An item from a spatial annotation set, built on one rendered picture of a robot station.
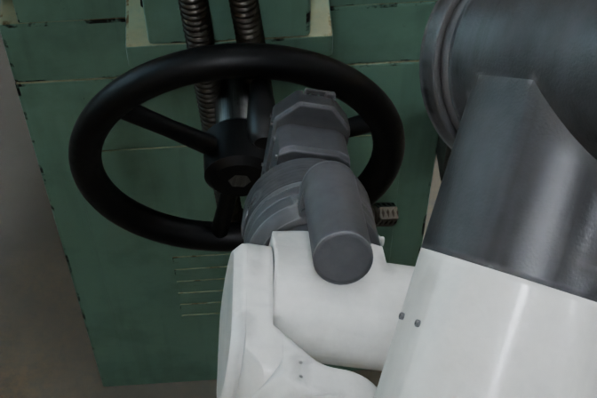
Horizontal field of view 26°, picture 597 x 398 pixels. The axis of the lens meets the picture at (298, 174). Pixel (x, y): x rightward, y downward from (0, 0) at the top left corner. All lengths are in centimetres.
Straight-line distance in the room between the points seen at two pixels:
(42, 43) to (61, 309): 79
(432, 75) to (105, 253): 106
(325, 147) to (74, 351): 112
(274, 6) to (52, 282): 101
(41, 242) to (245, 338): 137
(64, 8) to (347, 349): 58
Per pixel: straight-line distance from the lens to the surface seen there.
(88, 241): 157
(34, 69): 131
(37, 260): 204
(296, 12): 110
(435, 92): 56
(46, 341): 197
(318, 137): 90
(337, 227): 72
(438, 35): 56
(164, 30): 111
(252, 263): 75
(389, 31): 128
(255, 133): 99
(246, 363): 70
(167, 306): 170
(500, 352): 50
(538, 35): 51
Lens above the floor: 173
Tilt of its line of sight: 56 degrees down
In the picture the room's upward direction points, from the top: straight up
